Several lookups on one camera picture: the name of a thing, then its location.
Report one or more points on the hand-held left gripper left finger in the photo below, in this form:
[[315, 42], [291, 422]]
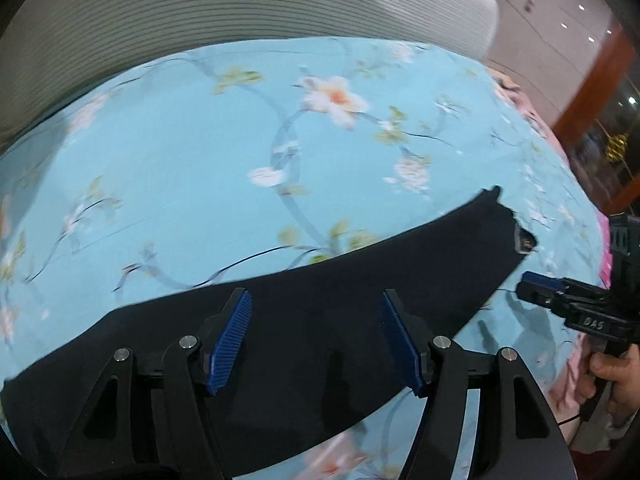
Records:
[[231, 337]]

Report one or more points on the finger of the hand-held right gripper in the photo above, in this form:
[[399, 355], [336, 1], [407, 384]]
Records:
[[542, 290]]

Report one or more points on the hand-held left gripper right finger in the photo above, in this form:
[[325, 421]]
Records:
[[397, 337]]

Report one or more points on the black pants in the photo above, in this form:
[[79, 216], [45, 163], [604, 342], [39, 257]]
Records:
[[320, 320]]

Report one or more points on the person's right hand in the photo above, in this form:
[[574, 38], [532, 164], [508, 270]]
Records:
[[617, 385]]

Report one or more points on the blue floral bed sheet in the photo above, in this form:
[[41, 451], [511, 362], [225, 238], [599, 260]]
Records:
[[225, 160]]

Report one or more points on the wooden door frame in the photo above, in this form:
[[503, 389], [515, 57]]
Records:
[[590, 90]]

